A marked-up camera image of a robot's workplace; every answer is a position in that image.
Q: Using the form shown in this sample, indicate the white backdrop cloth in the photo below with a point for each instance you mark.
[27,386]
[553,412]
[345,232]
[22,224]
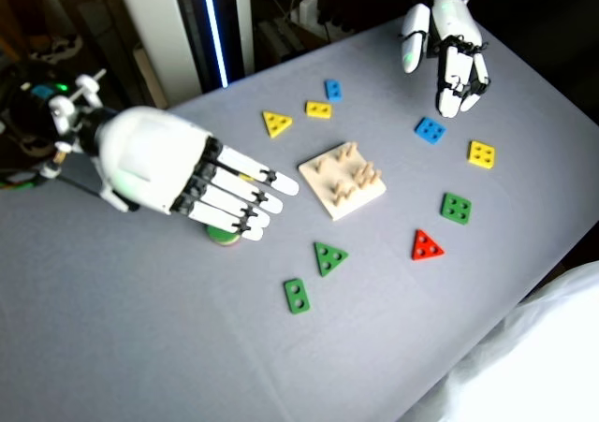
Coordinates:
[524,361]

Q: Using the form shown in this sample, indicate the green three-hole triangle block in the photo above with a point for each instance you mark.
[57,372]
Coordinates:
[327,257]

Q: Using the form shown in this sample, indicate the yellow three-hole triangle block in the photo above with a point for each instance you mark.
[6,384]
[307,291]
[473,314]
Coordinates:
[276,123]

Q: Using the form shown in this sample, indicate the white pillar with dark panel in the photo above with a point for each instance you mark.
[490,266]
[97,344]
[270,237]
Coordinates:
[154,29]

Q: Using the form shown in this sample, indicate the green two-hole rectangle block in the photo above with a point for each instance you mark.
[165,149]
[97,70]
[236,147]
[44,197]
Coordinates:
[296,296]

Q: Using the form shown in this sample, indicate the red three-hole triangle block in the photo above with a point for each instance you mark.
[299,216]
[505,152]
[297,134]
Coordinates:
[425,246]

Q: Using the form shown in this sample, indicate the black and white shoe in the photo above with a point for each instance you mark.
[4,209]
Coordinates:
[56,50]

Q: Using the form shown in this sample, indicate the white power strip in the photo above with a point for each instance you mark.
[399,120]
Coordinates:
[327,26]

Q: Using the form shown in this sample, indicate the blue light strip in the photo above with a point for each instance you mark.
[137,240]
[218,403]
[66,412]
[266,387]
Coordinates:
[214,29]

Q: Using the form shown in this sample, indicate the blue four-hole square block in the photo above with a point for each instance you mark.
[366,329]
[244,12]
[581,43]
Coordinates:
[429,130]

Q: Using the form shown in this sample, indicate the blue two-hole rectangle block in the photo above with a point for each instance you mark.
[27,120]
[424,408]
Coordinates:
[333,90]

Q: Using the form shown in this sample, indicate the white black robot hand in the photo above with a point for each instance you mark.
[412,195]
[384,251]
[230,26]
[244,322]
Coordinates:
[150,155]
[456,19]

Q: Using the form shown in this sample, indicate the yellow four-hole square block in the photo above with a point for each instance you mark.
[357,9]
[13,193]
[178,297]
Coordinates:
[482,154]

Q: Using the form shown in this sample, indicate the yellow two-hole rectangle block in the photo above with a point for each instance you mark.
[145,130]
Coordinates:
[246,177]
[318,109]

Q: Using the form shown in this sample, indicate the green yellow red cylinder block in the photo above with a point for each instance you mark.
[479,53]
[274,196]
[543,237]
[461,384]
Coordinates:
[220,235]

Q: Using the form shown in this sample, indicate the wooden peg board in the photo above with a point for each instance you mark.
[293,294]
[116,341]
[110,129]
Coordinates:
[344,193]

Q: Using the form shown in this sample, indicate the green four-hole square block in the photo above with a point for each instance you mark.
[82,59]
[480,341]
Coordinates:
[456,208]

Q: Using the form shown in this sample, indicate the grey table cloth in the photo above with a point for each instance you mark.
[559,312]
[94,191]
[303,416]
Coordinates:
[140,324]

